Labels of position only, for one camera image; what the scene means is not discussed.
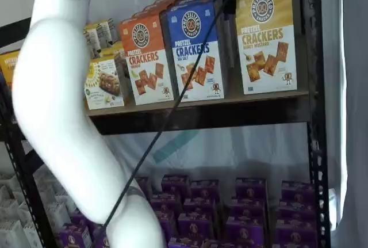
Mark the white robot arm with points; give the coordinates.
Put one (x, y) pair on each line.
(57, 115)

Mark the yellow white pretzel crackers box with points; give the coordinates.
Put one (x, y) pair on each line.
(267, 58)

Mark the wooden shelf board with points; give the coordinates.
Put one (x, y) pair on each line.
(235, 94)

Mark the white carton box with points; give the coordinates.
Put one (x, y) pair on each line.
(57, 216)
(13, 235)
(33, 236)
(8, 210)
(28, 210)
(7, 190)

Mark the black metal shelf frame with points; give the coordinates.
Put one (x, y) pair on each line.
(215, 118)

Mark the white backdrop sheet teal print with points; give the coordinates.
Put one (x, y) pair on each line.
(230, 150)

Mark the grey curtain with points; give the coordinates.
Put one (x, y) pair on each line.
(353, 87)

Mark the orange brown snack box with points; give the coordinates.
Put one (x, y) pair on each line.
(8, 66)

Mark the yellow white snack bar box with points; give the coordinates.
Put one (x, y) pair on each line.
(103, 87)
(113, 49)
(107, 32)

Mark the purple snack box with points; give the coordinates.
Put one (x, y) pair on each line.
(169, 222)
(244, 230)
(165, 202)
(250, 187)
(80, 217)
(294, 233)
(199, 206)
(296, 215)
(175, 184)
(204, 190)
(74, 236)
(187, 243)
(297, 189)
(247, 207)
(296, 204)
(195, 225)
(215, 243)
(143, 186)

